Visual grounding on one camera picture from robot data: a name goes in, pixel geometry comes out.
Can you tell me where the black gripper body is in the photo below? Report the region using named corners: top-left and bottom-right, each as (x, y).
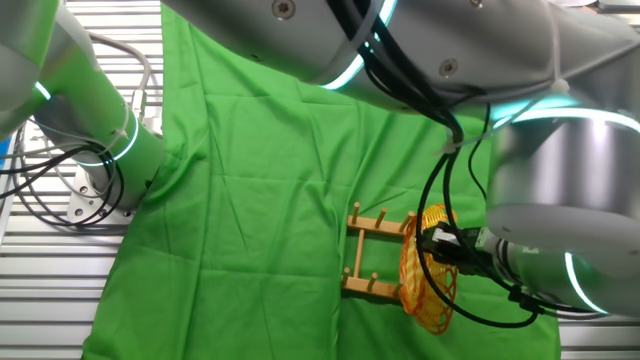
top-left (424, 222), bottom-right (501, 279)

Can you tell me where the orange woven plastic dish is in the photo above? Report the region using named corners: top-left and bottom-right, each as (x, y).
top-left (398, 203), bottom-right (460, 336)

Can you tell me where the wooden dish rack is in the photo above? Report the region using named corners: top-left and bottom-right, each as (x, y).
top-left (340, 201), bottom-right (417, 301)

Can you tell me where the green cloth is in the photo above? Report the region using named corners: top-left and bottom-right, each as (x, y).
top-left (81, 4), bottom-right (562, 360)

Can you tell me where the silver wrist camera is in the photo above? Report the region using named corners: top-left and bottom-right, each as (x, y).
top-left (432, 227), bottom-right (462, 248)

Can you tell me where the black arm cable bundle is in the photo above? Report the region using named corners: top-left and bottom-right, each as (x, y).
top-left (327, 0), bottom-right (596, 330)

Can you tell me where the thick grey robot cable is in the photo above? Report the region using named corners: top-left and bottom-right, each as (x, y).
top-left (88, 32), bottom-right (153, 122)

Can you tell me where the black base cable bundle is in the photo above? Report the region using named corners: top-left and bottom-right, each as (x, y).
top-left (0, 140), bottom-right (126, 227)

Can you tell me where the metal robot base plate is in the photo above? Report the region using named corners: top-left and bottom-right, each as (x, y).
top-left (66, 163), bottom-right (137, 220)

